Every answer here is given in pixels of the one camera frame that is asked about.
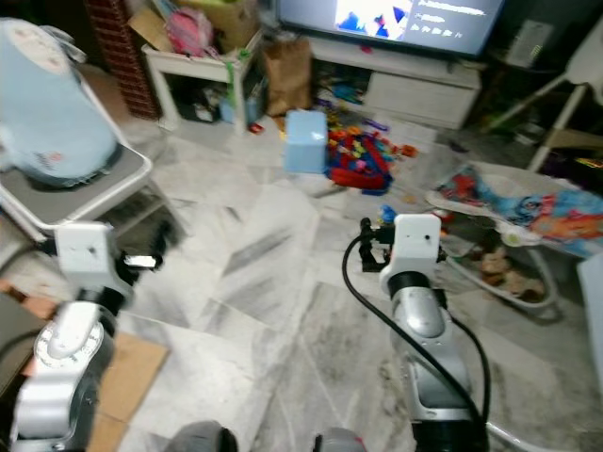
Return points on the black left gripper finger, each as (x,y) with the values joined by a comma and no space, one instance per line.
(168,243)

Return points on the small blue toy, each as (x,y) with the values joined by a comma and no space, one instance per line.
(386,213)

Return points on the white folding chair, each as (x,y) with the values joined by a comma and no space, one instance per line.
(94,193)

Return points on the red blue toy pile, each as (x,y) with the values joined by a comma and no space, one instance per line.
(358,160)

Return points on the flat cardboard sheet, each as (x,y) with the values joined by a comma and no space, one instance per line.
(132,377)

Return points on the light blue plastic stool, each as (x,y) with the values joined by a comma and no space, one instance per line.
(305,143)

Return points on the colourful baby bouncer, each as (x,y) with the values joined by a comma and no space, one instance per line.
(518,202)

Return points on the white TV cabinet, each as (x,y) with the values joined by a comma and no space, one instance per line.
(415,94)

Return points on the white shelf unit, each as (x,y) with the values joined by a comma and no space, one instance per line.
(198,64)

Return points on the light blue fabric bag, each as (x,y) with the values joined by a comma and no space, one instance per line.
(47,104)

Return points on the robot left leg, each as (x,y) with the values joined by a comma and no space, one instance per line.
(201,438)

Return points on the robot leg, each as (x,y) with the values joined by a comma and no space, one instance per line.
(341,442)
(201,438)

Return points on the red brick column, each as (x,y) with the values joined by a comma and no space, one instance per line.
(122,56)

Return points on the brown paper bag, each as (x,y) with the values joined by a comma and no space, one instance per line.
(286,75)

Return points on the robot right leg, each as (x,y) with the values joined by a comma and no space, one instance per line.
(341,442)

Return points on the pink backpack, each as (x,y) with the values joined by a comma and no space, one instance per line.
(188,32)

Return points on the flat screen television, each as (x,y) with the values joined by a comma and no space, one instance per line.
(386,24)

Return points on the grey box device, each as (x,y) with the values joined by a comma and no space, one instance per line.
(529,42)

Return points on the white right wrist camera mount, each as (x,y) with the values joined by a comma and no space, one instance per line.
(419,240)

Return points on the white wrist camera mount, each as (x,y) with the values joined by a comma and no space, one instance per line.
(85,252)
(419,240)

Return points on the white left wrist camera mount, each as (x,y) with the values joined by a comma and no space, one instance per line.
(85,252)

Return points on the white folding frame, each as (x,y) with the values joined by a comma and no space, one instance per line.
(565,94)

